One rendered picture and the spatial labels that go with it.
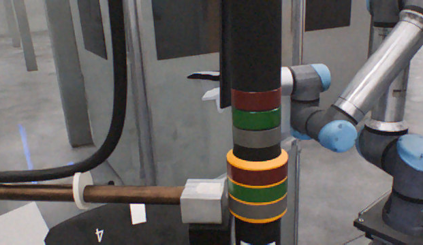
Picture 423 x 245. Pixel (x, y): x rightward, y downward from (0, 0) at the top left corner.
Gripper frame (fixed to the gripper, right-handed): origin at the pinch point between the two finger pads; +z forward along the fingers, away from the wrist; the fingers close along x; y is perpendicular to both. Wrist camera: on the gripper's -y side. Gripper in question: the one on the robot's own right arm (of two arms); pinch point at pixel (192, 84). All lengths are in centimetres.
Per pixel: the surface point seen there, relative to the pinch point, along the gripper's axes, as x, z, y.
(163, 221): -47.7, 14.7, -1.8
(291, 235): 48, -58, 105
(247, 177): -64, 10, -18
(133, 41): 18.2, 11.4, -6.7
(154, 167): 14.4, 9.4, 30.5
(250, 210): -64, 10, -16
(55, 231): -45, 27, -1
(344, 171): 173, -179, 171
